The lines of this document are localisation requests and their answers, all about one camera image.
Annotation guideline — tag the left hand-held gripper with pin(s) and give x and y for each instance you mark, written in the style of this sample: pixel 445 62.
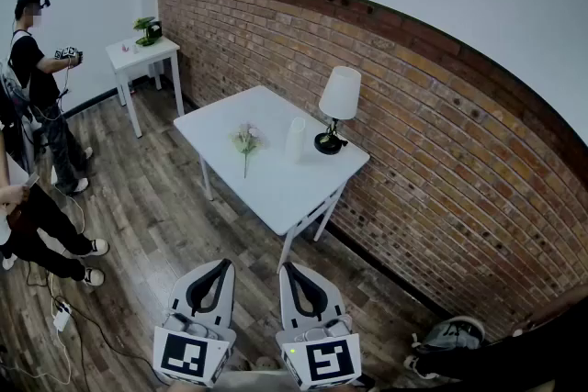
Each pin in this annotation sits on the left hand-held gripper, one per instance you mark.
pixel 184 355

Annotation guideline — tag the white power adapter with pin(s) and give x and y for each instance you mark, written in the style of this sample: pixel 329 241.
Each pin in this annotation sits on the white power adapter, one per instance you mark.
pixel 62 316

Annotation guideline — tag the white shade lamp, black base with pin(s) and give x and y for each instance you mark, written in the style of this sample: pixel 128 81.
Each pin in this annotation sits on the white shade lamp, black base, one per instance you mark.
pixel 340 92

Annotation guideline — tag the pink flowers bunch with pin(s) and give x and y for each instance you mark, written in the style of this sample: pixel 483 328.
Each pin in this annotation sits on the pink flowers bunch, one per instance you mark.
pixel 248 138

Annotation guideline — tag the person's beige shirt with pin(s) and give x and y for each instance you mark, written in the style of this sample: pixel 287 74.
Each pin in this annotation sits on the person's beige shirt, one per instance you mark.
pixel 257 383

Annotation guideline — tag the small black box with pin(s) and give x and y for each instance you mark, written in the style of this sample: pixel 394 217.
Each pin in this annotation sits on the small black box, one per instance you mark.
pixel 155 30

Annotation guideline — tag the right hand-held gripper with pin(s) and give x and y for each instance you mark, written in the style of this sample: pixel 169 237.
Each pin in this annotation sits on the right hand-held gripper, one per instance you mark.
pixel 331 360

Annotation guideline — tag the white vase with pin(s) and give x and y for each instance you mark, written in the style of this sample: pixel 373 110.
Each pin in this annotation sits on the white vase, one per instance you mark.
pixel 295 142

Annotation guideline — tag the small white side table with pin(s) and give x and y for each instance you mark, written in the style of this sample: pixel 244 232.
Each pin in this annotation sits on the small white side table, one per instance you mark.
pixel 142 55

